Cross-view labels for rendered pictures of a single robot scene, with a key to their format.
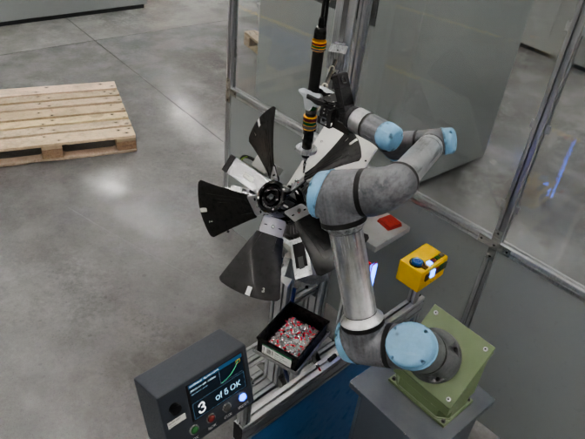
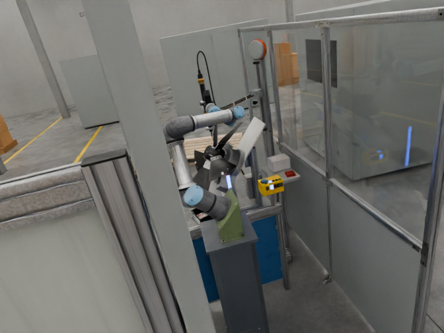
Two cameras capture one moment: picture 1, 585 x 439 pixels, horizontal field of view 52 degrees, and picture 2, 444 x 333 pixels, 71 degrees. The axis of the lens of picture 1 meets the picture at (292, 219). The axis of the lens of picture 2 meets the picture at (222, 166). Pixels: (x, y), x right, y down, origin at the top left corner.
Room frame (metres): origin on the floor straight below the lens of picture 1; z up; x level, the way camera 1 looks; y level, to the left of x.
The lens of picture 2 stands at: (-0.07, -1.41, 2.13)
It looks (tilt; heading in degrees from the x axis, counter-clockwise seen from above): 25 degrees down; 37
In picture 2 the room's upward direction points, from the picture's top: 11 degrees counter-clockwise
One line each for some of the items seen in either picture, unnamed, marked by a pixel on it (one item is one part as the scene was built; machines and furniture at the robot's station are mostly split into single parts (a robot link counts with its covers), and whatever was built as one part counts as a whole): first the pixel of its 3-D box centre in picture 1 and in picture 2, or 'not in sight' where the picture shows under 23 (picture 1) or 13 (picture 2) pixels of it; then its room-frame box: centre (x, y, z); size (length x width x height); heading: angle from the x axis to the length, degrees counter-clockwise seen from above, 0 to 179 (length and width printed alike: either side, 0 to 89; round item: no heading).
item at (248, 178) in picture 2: not in sight; (254, 185); (2.10, -0.08, 0.73); 0.15 x 0.09 x 0.22; 137
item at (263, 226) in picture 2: (326, 423); (231, 263); (1.38, -0.22, 0.45); 0.82 x 0.02 x 0.66; 137
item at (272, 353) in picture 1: (292, 335); (208, 213); (1.44, -0.05, 0.85); 0.22 x 0.17 x 0.07; 152
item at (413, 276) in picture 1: (421, 268); (271, 185); (1.67, -0.48, 1.02); 0.16 x 0.10 x 0.11; 137
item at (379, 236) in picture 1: (361, 219); (279, 172); (2.18, -0.31, 0.85); 0.36 x 0.24 x 0.03; 47
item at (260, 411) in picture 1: (339, 359); (222, 224); (1.38, -0.22, 0.82); 0.90 x 0.04 x 0.08; 137
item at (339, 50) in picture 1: (337, 56); (256, 94); (2.32, -0.11, 1.53); 0.10 x 0.07 x 0.09; 172
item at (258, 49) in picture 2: not in sight; (258, 49); (2.41, -0.12, 1.88); 0.16 x 0.07 x 0.16; 82
